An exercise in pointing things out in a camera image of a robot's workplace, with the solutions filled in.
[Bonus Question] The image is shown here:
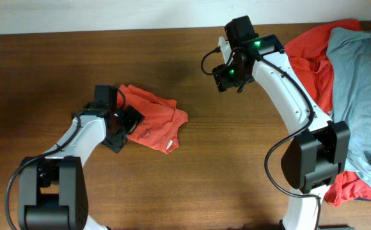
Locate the orange printed t-shirt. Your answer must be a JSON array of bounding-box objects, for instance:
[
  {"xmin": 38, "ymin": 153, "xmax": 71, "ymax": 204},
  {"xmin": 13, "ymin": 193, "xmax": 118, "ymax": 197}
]
[{"xmin": 118, "ymin": 85, "xmax": 188, "ymax": 154}]

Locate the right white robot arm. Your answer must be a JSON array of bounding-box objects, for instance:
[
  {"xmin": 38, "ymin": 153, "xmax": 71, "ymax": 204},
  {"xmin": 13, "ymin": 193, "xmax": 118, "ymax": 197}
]
[{"xmin": 211, "ymin": 33, "xmax": 350, "ymax": 229}]

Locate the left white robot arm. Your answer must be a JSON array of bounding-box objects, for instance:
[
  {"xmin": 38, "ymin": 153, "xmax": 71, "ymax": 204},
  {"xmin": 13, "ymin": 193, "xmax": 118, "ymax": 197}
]
[{"xmin": 18, "ymin": 102, "xmax": 144, "ymax": 229}]

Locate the orange shirt in pile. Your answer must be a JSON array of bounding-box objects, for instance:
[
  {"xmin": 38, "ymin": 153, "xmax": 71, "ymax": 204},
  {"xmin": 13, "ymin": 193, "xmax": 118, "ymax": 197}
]
[{"xmin": 285, "ymin": 19, "xmax": 371, "ymax": 206}]

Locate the grey t-shirt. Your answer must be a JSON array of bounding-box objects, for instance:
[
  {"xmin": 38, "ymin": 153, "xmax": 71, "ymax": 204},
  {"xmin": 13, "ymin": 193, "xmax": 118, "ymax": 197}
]
[{"xmin": 327, "ymin": 27, "xmax": 371, "ymax": 187}]

